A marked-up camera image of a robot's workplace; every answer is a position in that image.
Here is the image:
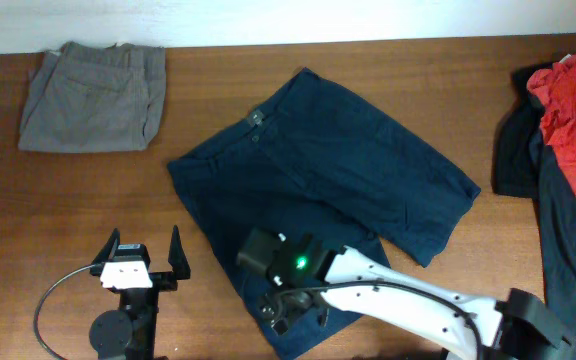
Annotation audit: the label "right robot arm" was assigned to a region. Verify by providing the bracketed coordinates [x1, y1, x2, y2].
[236, 229, 575, 360]

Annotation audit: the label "folded grey shorts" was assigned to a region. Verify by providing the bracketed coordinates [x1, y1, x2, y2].
[18, 42, 167, 154]

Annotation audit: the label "black garment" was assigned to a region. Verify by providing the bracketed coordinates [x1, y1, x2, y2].
[492, 62, 552, 199]

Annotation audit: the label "dark grey garment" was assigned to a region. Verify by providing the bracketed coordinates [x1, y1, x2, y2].
[529, 131, 576, 359]

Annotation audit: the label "navy blue shorts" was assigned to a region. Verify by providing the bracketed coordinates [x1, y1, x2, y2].
[166, 67, 483, 360]

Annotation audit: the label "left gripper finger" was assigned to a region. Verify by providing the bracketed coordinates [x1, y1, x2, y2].
[91, 228, 120, 265]
[168, 225, 191, 280]

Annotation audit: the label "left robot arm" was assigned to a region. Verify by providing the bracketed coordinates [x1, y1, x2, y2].
[89, 227, 191, 360]

